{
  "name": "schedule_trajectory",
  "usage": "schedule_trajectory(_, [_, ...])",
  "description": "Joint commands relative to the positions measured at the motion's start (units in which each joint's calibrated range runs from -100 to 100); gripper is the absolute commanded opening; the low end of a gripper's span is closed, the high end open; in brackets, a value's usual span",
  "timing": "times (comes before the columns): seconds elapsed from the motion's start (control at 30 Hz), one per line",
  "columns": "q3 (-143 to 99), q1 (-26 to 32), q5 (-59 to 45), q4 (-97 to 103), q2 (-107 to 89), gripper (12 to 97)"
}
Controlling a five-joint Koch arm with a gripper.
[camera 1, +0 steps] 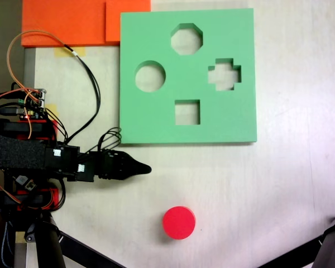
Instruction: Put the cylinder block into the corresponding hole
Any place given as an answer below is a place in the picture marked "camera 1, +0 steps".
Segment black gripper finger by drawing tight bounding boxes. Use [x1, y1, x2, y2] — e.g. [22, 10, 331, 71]
[111, 166, 152, 181]
[111, 150, 152, 171]

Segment red cylinder block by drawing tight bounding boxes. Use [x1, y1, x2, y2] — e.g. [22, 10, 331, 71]
[162, 205, 197, 241]

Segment black looped gripper wires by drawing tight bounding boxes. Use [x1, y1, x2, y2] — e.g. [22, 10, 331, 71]
[97, 126, 123, 154]

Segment large orange foam board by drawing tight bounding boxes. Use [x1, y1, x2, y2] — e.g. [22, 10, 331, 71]
[20, 0, 107, 47]

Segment circuit board with wires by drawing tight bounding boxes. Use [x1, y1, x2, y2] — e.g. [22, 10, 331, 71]
[17, 88, 49, 121]

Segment thin orange wire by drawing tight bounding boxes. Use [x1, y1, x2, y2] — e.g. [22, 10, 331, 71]
[6, 30, 75, 94]

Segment black tripod leg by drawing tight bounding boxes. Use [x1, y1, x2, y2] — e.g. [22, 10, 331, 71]
[24, 212, 127, 268]
[256, 209, 335, 268]

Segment blue braided cord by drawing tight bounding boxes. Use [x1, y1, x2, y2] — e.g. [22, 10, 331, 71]
[1, 221, 15, 268]

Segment thin black cable pair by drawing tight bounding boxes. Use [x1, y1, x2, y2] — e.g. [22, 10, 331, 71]
[64, 50, 102, 146]

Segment green shape sorter board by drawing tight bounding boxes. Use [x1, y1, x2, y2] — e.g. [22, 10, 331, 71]
[119, 8, 258, 146]

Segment black USB plug cable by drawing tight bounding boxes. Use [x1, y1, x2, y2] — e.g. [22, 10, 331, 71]
[0, 107, 25, 116]

